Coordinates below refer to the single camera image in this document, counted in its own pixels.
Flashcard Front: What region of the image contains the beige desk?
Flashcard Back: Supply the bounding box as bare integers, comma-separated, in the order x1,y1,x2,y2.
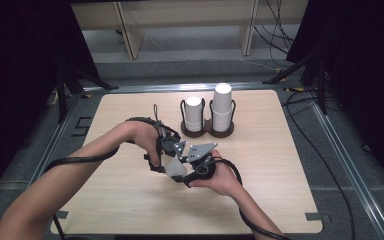
70,0,309,61

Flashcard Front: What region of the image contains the tall stack of white cups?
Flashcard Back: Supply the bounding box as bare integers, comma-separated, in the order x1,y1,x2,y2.
211,82,233,133

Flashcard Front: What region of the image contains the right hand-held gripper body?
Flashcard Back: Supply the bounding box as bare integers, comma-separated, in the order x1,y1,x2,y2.
179,142,219,188

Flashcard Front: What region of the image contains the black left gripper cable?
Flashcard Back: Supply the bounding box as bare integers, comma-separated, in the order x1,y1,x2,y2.
44,115,164,240

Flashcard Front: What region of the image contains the black metal stand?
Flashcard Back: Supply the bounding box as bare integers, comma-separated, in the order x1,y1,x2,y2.
54,63,119,124
262,49,329,116

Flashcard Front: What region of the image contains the long black floor cable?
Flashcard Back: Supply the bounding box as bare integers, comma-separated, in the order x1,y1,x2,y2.
281,88,357,240

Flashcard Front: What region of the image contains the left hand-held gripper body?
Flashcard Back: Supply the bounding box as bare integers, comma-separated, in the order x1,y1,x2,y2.
143,123,189,174

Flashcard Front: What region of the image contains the black lanyard strap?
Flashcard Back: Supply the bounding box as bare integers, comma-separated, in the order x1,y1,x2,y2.
152,103,161,125

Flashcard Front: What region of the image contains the aluminium frame rail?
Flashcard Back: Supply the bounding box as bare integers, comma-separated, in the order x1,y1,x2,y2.
311,99,384,240
26,93,83,188

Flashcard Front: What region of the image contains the black wire cup holder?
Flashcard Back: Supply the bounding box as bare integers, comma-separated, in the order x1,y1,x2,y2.
179,98,211,139
207,99,237,139

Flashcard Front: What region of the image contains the person's left hand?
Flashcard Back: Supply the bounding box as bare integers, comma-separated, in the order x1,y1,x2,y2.
124,120,163,168

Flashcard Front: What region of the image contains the bundle of black cables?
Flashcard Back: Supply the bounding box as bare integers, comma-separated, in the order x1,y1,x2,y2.
253,0,296,56

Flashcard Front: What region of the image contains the short stack of white cups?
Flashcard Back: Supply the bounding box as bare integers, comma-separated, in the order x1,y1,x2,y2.
184,96,204,133

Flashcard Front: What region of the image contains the person's right hand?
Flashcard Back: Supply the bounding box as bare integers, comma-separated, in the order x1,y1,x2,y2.
188,149,245,198

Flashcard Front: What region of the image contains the black curtain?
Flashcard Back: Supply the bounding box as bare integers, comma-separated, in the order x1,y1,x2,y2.
286,0,384,188
0,0,101,208

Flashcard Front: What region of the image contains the single white paper cup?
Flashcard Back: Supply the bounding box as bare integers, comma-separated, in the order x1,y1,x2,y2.
164,155,189,178

